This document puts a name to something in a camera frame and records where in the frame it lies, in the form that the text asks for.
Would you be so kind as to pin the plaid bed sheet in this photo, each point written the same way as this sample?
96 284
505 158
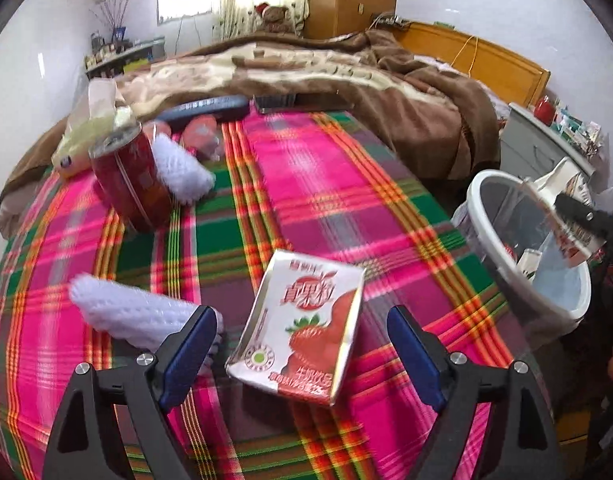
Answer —
311 200

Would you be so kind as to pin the vase with twigs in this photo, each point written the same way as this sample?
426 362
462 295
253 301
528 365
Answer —
119 34

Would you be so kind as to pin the cluttered side shelf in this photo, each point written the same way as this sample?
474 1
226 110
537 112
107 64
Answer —
136 55

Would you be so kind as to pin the red jar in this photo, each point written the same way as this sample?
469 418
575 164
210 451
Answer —
544 109

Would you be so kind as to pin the black smartphone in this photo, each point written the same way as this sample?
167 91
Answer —
286 101

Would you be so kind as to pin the dark blue glasses case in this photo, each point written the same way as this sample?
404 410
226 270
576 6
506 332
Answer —
206 107

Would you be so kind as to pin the row of small bottles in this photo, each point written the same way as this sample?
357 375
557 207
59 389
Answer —
101 52

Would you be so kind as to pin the brown teddy bear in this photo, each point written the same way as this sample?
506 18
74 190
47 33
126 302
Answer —
276 17

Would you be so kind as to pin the grey nightstand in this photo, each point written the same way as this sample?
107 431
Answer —
526 145

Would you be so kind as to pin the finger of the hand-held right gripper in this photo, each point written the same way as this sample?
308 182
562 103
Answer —
586 217

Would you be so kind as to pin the red soda can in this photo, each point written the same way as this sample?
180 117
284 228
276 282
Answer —
131 180

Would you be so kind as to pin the white round trash bin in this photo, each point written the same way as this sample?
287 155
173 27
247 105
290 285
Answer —
561 310

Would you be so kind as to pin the brown beige blanket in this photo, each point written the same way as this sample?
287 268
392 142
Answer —
386 110

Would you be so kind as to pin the wooden bed headboard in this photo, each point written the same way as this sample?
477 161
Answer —
486 60

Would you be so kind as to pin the soft tissue pack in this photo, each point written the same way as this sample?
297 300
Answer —
81 145

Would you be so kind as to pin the white power strip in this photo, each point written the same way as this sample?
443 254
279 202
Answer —
394 21

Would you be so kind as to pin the strawberry milk carton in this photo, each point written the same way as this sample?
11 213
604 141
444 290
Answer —
306 320

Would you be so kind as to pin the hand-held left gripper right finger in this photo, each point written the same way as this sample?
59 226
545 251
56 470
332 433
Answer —
416 355

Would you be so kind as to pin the white foam fruit net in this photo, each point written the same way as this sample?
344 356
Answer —
131 310
184 172

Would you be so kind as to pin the beige paper cup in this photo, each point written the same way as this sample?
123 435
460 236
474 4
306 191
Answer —
561 185

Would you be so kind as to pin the pile of small boxes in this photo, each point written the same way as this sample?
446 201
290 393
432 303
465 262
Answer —
576 125

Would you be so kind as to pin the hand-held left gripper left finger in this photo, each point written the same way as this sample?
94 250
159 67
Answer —
186 355

